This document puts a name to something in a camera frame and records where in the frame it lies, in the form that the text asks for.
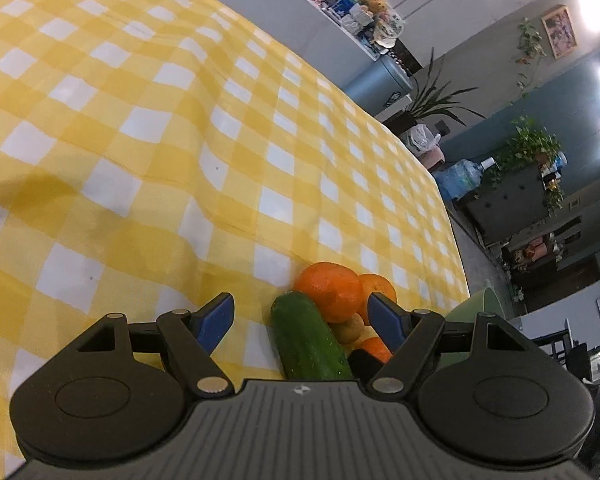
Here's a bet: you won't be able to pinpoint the black dining chairs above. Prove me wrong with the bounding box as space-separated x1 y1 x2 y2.
532 320 600 386

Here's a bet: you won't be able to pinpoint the framed picture on wall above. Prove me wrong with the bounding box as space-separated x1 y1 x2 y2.
541 6 578 60

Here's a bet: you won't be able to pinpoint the dark grey drawer cabinet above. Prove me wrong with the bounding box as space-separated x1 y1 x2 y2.
458 166 550 245

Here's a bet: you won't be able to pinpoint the white marble tv console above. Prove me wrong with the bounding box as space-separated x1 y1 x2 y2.
219 0 374 88

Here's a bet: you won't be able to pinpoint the pink small heater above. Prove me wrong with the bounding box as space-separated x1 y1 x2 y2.
418 146 445 172

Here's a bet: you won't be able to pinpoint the green colander bowl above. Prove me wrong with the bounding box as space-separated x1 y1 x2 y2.
438 287 505 370

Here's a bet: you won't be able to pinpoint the green cucumber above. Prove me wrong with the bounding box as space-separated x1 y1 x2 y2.
271 292 354 382

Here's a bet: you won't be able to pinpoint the blue grey trash bin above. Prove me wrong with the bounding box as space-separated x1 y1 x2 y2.
343 54 414 116

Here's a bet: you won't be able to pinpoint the brown longan back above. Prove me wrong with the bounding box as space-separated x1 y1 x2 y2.
329 313 365 346

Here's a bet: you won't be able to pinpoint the orange mandarin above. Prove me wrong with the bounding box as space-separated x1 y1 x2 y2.
358 337 392 363
292 262 365 324
358 273 396 326

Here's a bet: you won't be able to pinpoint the white plastic bag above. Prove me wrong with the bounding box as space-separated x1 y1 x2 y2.
400 124 441 157

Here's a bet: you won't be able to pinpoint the blue water jug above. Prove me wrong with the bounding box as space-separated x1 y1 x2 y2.
434 157 495 200

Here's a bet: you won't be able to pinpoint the teddy bear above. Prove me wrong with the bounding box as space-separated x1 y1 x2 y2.
358 0 389 15

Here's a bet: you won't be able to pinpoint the yellow white checkered tablecloth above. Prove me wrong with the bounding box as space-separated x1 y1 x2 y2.
0 0 468 479

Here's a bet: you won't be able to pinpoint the trailing green pothos plant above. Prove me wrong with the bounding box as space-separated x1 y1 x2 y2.
478 115 562 192

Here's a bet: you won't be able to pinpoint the potted long leaf plant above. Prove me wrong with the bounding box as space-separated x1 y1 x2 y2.
384 49 486 136

